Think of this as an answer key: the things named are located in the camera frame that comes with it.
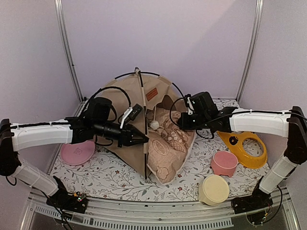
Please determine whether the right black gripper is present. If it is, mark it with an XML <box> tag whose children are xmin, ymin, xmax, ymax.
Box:
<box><xmin>177</xmin><ymin>113</ymin><xmax>209</xmax><ymax>130</ymax></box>

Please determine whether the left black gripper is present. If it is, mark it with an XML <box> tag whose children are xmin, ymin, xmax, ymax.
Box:
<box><xmin>94</xmin><ymin>120</ymin><xmax>149</xmax><ymax>148</ymax></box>

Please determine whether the white pet cushion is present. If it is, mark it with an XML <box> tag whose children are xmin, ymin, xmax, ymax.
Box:
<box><xmin>147</xmin><ymin>107</ymin><xmax>196</xmax><ymax>184</ymax></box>

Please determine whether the beige fabric pet tent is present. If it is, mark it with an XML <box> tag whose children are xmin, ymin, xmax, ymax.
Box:
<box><xmin>98</xmin><ymin>68</ymin><xmax>186</xmax><ymax>177</ymax></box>

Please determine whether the black tent pole long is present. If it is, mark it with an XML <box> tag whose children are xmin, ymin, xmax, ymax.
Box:
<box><xmin>135</xmin><ymin>67</ymin><xmax>148</xmax><ymax>180</ymax></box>

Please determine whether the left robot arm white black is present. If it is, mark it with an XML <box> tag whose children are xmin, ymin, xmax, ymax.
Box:
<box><xmin>0</xmin><ymin>97</ymin><xmax>149</xmax><ymax>208</ymax></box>

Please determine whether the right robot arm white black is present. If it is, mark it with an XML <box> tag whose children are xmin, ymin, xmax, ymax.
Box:
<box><xmin>177</xmin><ymin>92</ymin><xmax>307</xmax><ymax>214</ymax></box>

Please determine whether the pink footed pet bowl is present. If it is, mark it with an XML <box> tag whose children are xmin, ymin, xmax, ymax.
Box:
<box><xmin>211</xmin><ymin>150</ymin><xmax>238</xmax><ymax>178</ymax></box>

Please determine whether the cream footed pet bowl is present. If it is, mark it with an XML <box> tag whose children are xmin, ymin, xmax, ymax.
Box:
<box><xmin>198</xmin><ymin>174</ymin><xmax>230</xmax><ymax>206</ymax></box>

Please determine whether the floral patterned table mat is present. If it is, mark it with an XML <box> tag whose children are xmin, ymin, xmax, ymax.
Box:
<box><xmin>47</xmin><ymin>97</ymin><xmax>272</xmax><ymax>202</ymax></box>

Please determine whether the yellow double bowl holder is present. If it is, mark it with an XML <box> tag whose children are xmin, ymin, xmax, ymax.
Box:
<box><xmin>217</xmin><ymin>131</ymin><xmax>268</xmax><ymax>169</ymax></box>

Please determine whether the pink round plate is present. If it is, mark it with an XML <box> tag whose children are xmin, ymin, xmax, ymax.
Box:
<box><xmin>60</xmin><ymin>140</ymin><xmax>95</xmax><ymax>166</ymax></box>

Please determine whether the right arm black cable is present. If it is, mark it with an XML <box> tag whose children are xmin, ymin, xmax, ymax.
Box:
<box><xmin>169</xmin><ymin>97</ymin><xmax>238</xmax><ymax>139</ymax></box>

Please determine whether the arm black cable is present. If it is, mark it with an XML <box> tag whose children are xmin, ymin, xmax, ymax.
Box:
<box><xmin>169</xmin><ymin>97</ymin><xmax>238</xmax><ymax>139</ymax></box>
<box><xmin>83</xmin><ymin>86</ymin><xmax>132</xmax><ymax>115</ymax></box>

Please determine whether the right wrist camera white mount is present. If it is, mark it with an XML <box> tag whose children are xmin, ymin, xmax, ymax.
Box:
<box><xmin>184</xmin><ymin>94</ymin><xmax>194</xmax><ymax>115</ymax></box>

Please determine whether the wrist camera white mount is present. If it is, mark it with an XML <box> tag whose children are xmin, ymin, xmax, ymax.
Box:
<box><xmin>118</xmin><ymin>103</ymin><xmax>142</xmax><ymax>129</ymax></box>
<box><xmin>184</xmin><ymin>94</ymin><xmax>194</xmax><ymax>115</ymax></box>

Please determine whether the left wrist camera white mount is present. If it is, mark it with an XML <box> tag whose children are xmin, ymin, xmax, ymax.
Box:
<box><xmin>118</xmin><ymin>103</ymin><xmax>142</xmax><ymax>129</ymax></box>

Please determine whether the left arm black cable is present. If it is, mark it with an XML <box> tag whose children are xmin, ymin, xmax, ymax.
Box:
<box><xmin>83</xmin><ymin>86</ymin><xmax>132</xmax><ymax>115</ymax></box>

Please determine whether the front aluminium rail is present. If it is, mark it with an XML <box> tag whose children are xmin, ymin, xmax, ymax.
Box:
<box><xmin>20</xmin><ymin>187</ymin><xmax>302</xmax><ymax>230</ymax></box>

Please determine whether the right aluminium frame post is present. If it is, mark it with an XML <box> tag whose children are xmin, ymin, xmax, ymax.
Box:
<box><xmin>236</xmin><ymin>0</ymin><xmax>264</xmax><ymax>103</ymax></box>

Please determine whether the aluminium frame post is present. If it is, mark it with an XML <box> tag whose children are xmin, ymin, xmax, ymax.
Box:
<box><xmin>54</xmin><ymin>0</ymin><xmax>83</xmax><ymax>102</ymax></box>
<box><xmin>236</xmin><ymin>0</ymin><xmax>264</xmax><ymax>103</ymax></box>

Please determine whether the left aluminium frame post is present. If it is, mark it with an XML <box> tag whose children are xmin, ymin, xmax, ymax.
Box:
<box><xmin>54</xmin><ymin>0</ymin><xmax>83</xmax><ymax>102</ymax></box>

